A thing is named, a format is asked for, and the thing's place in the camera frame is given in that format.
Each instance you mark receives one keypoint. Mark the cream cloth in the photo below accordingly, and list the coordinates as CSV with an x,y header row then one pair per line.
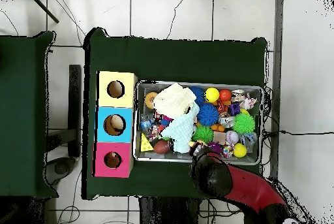
x,y
174,100

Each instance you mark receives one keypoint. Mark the mint green cloth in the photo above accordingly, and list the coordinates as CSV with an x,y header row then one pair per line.
x,y
181,130

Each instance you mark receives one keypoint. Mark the yellow plush toy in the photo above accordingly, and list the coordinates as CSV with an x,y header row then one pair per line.
x,y
195,143

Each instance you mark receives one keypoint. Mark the brown plush bear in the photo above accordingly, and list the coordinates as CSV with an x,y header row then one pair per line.
x,y
113,155

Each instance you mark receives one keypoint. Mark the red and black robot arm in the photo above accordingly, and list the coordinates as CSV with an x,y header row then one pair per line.
x,y
250,184

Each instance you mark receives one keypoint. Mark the wooden box with three holes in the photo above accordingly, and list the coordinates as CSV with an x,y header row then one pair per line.
x,y
127,98

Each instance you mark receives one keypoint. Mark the silver mesh bin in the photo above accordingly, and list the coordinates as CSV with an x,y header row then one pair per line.
x,y
161,157

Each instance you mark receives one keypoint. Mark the toy burger bun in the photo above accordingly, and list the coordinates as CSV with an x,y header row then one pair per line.
x,y
149,100

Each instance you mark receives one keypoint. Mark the yellow toy cheese wedge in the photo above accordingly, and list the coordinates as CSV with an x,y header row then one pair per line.
x,y
146,145

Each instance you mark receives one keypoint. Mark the blue spiky ball with eyes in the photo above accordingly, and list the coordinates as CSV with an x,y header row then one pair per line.
x,y
208,114

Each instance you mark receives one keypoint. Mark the small green spiky ball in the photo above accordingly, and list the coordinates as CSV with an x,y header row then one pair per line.
x,y
203,133

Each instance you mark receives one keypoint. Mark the large yellow ball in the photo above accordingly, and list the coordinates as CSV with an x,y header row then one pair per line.
x,y
212,95

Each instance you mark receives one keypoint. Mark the dark green table cloth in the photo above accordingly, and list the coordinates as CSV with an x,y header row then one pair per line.
x,y
26,143
169,59

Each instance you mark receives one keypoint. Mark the purple spiky ball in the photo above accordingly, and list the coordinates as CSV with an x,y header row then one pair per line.
x,y
215,146

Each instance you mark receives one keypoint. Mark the large green spiky ball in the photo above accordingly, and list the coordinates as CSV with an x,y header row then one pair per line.
x,y
243,123

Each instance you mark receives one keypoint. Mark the black upright panel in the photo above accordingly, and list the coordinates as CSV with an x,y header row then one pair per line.
x,y
75,119

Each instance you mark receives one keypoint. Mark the grey stand base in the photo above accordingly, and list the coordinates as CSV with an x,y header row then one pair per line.
x,y
60,169

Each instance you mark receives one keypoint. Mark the black tripod leg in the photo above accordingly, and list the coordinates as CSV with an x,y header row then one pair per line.
x,y
43,7

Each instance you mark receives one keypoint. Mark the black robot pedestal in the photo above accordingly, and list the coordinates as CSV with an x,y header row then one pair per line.
x,y
167,211

